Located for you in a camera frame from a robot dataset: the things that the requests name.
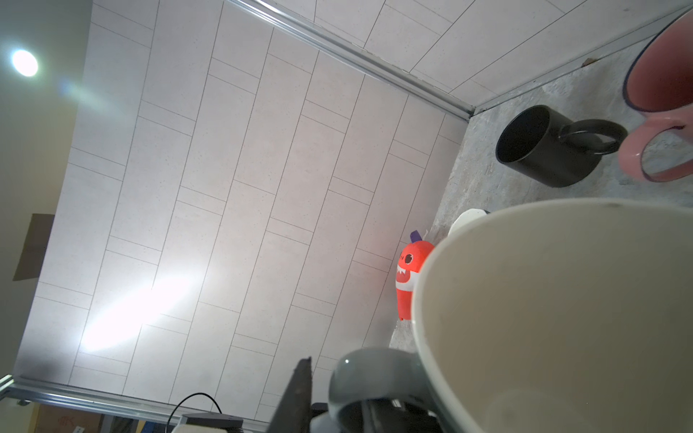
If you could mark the red shark plush toy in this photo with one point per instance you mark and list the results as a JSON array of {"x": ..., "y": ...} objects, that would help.
[{"x": 409, "y": 266}]

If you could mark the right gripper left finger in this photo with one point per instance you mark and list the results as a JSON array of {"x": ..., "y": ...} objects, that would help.
[{"x": 293, "y": 413}]

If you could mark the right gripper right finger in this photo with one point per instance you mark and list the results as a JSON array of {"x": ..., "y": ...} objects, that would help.
[{"x": 385, "y": 416}]

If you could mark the black mug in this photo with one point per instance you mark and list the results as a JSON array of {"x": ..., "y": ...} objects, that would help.
[{"x": 546, "y": 146}]

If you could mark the dark green mug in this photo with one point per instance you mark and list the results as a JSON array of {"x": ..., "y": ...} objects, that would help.
[{"x": 466, "y": 217}]

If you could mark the grey mug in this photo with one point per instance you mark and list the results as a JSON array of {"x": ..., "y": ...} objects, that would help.
[{"x": 556, "y": 316}]

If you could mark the pink ghost mug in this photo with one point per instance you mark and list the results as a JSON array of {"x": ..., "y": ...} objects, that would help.
[{"x": 659, "y": 86}]

